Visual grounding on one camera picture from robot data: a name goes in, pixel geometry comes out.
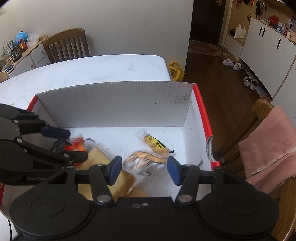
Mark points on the small wooden chair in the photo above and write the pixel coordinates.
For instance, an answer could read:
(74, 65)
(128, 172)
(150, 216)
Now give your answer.
(2, 76)

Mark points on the purple sandal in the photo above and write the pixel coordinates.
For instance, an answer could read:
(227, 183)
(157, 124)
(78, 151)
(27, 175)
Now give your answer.
(259, 89)

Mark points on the dark sauce bottle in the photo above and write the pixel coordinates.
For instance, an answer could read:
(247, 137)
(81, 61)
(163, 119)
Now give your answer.
(22, 46)

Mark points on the dark wooden slatted chair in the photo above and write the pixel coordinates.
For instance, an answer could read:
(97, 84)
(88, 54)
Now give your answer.
(67, 44)

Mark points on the white base cabinet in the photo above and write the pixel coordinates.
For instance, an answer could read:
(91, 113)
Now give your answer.
(266, 53)

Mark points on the bagged sliced bread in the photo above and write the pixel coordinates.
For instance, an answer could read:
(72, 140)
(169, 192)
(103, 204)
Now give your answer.
(124, 180)

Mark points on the white tote bag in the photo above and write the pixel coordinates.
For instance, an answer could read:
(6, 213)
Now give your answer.
(240, 32)

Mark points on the patterned door rug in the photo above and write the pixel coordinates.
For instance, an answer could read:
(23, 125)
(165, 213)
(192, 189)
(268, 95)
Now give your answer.
(204, 48)

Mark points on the orange hanging garment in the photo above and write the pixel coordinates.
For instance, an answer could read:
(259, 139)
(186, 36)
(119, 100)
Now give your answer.
(237, 1)

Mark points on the hanging black bag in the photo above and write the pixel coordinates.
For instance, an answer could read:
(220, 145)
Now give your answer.
(260, 7)

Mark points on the yellow label snack packet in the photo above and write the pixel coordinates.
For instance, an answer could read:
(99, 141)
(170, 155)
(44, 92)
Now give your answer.
(155, 144)

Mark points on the blue globe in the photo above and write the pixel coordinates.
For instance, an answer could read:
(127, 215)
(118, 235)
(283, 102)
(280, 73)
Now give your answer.
(21, 38)

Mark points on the clear bag of greens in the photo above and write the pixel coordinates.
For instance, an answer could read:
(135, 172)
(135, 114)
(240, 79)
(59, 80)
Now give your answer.
(8, 46)

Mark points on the grey slipper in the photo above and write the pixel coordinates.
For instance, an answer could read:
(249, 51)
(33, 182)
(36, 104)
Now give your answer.
(227, 62)
(237, 66)

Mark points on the white shoe bench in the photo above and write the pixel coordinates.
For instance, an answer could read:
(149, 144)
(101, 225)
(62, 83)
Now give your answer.
(233, 46)

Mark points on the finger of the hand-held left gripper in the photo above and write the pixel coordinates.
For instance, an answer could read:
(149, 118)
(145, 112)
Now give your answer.
(55, 132)
(76, 157)

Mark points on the red cardboard box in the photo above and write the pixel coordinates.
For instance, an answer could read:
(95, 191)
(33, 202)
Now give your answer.
(115, 104)

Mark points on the orange striped snack packet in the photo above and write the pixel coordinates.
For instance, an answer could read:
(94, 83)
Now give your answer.
(145, 162)

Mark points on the clear plastic bag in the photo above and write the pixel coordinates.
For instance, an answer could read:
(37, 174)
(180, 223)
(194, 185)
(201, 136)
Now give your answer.
(35, 38)

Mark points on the pink towel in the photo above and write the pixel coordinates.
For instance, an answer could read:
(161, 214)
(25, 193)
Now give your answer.
(270, 150)

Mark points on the white sneaker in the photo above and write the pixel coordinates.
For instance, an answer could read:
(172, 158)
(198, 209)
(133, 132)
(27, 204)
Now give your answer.
(247, 82)
(252, 85)

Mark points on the dark brown door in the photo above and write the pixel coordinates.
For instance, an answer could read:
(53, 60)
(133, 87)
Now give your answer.
(208, 20)

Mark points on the white wooden-top sideboard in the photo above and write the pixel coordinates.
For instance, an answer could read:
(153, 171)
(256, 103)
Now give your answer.
(34, 56)

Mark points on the pink sandal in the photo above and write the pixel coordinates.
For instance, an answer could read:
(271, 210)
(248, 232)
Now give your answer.
(266, 96)

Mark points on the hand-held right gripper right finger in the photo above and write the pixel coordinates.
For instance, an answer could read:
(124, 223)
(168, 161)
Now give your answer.
(173, 171)

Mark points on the light wooden chair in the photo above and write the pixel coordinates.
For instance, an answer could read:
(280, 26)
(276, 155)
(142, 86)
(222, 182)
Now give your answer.
(263, 109)

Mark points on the red ornament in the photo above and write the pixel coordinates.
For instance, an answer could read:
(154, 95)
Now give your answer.
(273, 19)

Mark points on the yellow bag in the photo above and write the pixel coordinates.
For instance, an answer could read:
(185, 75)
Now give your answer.
(175, 71)

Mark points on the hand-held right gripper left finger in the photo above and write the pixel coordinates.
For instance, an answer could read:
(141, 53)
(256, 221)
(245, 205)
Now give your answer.
(115, 170)

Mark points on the light wooden box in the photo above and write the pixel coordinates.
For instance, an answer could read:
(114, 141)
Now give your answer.
(292, 37)

